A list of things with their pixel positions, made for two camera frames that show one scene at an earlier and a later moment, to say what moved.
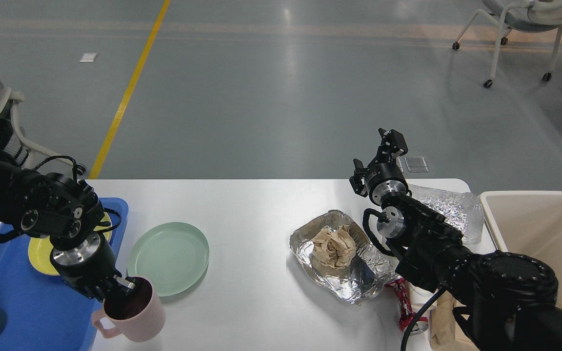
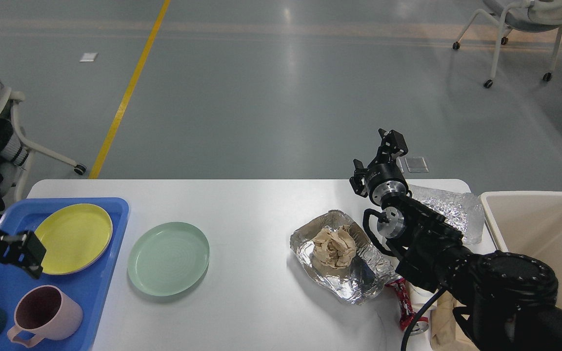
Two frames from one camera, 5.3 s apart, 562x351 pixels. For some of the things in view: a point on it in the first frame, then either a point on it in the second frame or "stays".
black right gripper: [382, 178] stays
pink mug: [136, 311] → [47, 311]
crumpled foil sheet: [462, 210] stays
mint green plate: [173, 256] stays
